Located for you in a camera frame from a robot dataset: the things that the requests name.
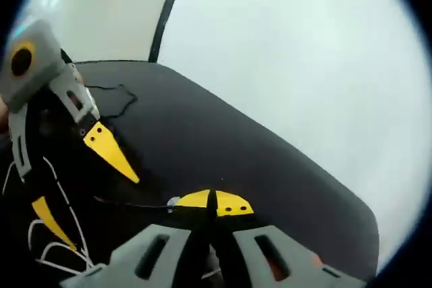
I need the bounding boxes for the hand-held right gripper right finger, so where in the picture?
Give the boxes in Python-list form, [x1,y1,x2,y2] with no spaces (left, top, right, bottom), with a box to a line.
[213,189,368,288]

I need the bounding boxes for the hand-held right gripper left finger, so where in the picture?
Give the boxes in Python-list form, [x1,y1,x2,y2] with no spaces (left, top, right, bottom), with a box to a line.
[60,189,214,288]

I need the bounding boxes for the thin black wire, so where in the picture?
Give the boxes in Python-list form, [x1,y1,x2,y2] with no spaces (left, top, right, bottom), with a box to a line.
[82,83,139,119]

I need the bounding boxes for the black wire with silver plug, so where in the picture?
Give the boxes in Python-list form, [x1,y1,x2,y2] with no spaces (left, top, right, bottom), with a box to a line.
[93,195,183,213]

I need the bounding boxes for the tangle of white wires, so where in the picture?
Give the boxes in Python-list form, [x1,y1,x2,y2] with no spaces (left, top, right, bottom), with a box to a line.
[1,158,102,277]

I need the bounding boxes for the person's left hand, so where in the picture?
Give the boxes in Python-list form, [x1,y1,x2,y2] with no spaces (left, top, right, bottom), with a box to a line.
[0,97,9,134]

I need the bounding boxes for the glass door with blue logo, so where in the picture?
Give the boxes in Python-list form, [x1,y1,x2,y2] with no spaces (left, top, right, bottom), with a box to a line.
[20,0,183,63]

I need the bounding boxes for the black door frame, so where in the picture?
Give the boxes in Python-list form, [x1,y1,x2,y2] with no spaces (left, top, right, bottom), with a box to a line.
[148,0,194,63]

